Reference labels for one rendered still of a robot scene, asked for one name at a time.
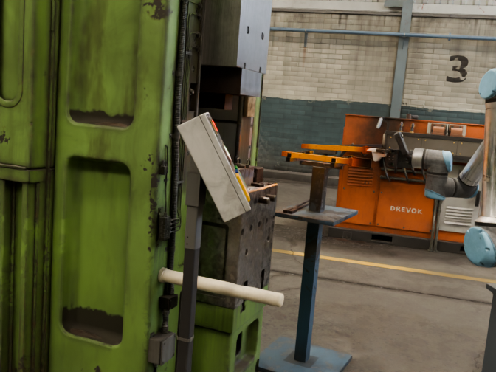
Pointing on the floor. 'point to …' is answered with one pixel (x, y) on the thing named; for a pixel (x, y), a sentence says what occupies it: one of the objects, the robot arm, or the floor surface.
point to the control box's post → (190, 281)
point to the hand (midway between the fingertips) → (370, 148)
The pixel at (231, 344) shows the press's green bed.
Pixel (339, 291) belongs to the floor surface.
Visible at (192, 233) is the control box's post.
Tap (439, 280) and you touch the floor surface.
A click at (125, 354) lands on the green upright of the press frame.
